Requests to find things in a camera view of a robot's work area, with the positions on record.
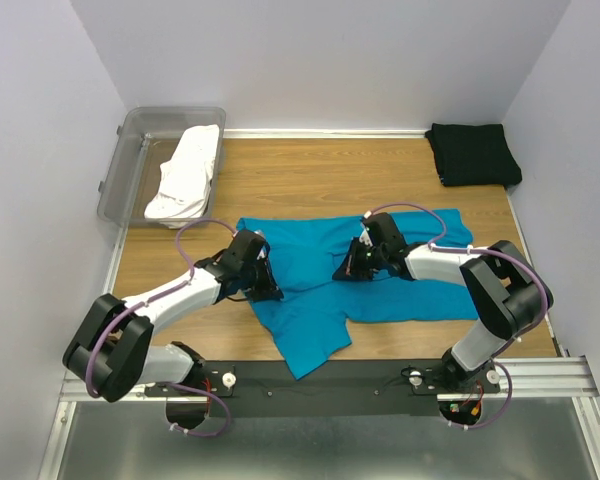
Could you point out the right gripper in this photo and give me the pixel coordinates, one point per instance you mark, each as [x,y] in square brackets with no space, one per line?
[349,269]

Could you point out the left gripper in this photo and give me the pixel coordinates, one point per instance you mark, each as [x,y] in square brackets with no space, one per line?
[270,290]

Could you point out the blue t shirt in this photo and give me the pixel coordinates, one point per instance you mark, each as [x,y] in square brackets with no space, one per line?
[309,323]

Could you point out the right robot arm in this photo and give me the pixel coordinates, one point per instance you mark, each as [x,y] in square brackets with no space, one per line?
[510,298]

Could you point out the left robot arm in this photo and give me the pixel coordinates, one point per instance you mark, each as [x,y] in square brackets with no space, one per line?
[112,349]

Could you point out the white t shirt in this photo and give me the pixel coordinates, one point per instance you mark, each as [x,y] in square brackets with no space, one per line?
[185,179]

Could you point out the folded black t shirt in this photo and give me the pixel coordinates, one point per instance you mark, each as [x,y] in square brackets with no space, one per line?
[466,155]

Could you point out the clear plastic bin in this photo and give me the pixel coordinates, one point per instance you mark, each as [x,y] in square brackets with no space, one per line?
[146,139]

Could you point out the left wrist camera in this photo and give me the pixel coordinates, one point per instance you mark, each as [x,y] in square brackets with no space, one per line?
[262,235]

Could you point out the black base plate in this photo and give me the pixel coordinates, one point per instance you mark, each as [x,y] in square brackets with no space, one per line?
[337,388]

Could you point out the white table edge rail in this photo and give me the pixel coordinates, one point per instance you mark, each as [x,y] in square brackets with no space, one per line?
[323,133]

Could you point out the aluminium frame rail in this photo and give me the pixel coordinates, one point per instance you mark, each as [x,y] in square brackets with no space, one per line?
[531,377]

